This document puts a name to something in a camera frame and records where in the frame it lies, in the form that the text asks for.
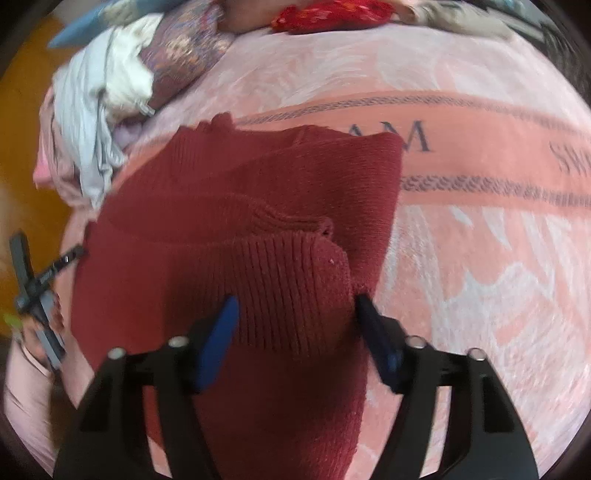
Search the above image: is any cream garment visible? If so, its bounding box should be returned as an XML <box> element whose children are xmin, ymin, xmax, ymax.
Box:
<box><xmin>98</xmin><ymin>17</ymin><xmax>156</xmax><ymax>118</ymax></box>

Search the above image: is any red sequin cloth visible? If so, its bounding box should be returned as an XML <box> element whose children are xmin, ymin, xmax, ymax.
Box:
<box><xmin>270</xmin><ymin>0</ymin><xmax>399</xmax><ymax>36</ymax></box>

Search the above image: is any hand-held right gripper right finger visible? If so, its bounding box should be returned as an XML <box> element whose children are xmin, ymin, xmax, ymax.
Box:
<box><xmin>355</xmin><ymin>294</ymin><xmax>540</xmax><ymax>480</ymax></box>

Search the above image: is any pink printed blanket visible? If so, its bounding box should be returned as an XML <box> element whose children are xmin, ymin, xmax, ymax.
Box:
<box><xmin>58</xmin><ymin>18</ymin><xmax>591</xmax><ymax>477</ymax></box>

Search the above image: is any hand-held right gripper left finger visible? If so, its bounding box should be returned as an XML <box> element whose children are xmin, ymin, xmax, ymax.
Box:
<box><xmin>53</xmin><ymin>295</ymin><xmax>241</xmax><ymax>480</ymax></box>

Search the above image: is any blue pillow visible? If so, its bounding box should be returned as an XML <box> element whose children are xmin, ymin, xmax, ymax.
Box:
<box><xmin>46</xmin><ymin>0</ymin><xmax>141</xmax><ymax>50</ymax></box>

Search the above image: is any purple patterned pillow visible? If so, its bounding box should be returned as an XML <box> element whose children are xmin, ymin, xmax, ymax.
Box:
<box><xmin>137</xmin><ymin>4</ymin><xmax>237</xmax><ymax>112</ymax></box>

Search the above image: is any pale blue garment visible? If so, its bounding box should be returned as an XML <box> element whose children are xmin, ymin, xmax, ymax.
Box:
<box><xmin>52</xmin><ymin>36</ymin><xmax>129</xmax><ymax>210</ymax></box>

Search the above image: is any person's left hand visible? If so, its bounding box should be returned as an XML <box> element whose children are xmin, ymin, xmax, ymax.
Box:
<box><xmin>16</xmin><ymin>295</ymin><xmax>70</xmax><ymax>370</ymax></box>

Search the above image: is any red knit sweater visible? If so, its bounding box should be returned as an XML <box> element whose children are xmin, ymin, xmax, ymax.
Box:
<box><xmin>69</xmin><ymin>113</ymin><xmax>407</xmax><ymax>480</ymax></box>

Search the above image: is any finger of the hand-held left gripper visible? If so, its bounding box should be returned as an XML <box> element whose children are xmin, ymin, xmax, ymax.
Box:
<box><xmin>28</xmin><ymin>246</ymin><xmax>87</xmax><ymax>292</ymax></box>

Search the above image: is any beige pouch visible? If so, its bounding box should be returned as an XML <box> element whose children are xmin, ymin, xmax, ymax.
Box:
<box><xmin>405</xmin><ymin>0</ymin><xmax>514</xmax><ymax>41</ymax></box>

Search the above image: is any orange wooden wardrobe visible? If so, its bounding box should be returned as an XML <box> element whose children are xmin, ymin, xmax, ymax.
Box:
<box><xmin>0</xmin><ymin>44</ymin><xmax>71</xmax><ymax>264</ymax></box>

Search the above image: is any pink garment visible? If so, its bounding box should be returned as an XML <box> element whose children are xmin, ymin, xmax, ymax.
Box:
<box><xmin>32</xmin><ymin>90</ymin><xmax>93</xmax><ymax>209</ymax></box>

